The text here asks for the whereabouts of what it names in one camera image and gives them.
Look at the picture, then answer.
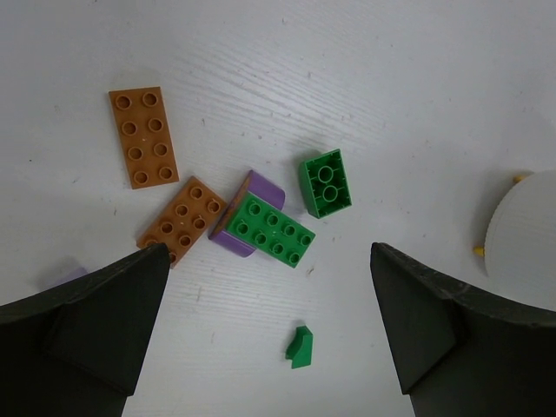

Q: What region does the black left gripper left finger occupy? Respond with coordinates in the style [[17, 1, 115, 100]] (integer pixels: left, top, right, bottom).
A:
[[1, 243, 170, 416]]

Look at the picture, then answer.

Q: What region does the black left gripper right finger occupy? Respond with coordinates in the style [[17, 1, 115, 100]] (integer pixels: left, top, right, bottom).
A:
[[370, 242, 555, 416]]

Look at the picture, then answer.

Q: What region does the white round divided container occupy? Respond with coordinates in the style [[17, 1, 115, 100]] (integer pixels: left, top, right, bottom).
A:
[[483, 170, 555, 311]]

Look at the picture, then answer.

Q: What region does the green 2x4 lego brick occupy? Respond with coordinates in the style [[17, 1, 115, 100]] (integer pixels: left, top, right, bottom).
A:
[[225, 192, 315, 268]]

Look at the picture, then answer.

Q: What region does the brown 2x3 lego plate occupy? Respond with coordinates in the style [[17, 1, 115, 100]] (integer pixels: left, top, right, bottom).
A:
[[109, 86, 179, 189]]

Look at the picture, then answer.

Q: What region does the pale yellow-green hollow lego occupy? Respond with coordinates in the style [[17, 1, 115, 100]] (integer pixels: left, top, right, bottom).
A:
[[473, 246, 485, 256]]

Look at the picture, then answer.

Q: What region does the pale yellow-green lego cube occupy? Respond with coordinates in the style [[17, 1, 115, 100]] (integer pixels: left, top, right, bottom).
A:
[[513, 172, 532, 184]]

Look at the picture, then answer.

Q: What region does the lavender 2x2 lego brick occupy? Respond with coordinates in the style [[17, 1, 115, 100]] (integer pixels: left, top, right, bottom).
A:
[[41, 267, 88, 291]]

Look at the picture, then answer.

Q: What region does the small dark green lego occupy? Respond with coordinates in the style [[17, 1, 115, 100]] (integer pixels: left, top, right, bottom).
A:
[[285, 326, 314, 369]]

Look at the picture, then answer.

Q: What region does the green 2x2 lego brick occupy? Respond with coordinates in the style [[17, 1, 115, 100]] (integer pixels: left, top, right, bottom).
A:
[[298, 149, 352, 219]]

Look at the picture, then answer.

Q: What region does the purple lego brick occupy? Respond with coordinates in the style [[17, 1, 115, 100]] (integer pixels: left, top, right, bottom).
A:
[[208, 169, 286, 258]]

